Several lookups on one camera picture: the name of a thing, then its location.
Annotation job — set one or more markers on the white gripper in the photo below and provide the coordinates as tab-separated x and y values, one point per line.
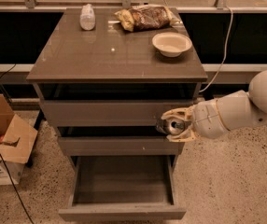
205	118

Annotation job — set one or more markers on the redbull can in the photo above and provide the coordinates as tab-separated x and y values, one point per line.
171	126

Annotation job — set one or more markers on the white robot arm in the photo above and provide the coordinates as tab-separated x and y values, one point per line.
243	109

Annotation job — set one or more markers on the grey open bottom drawer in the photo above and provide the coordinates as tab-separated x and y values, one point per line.
123	188

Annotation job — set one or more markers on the grey drawer cabinet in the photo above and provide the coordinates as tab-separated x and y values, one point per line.
109	63

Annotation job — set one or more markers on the grey middle drawer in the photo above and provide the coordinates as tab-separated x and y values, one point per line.
116	141

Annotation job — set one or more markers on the grey top drawer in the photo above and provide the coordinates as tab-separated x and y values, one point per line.
100	113

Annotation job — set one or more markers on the white paper bowl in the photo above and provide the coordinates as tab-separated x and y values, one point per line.
171	44

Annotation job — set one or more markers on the brown yellow chip bag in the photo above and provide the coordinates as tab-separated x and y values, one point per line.
146	17

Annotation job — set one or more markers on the open cardboard box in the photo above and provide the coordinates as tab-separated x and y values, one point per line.
17	138

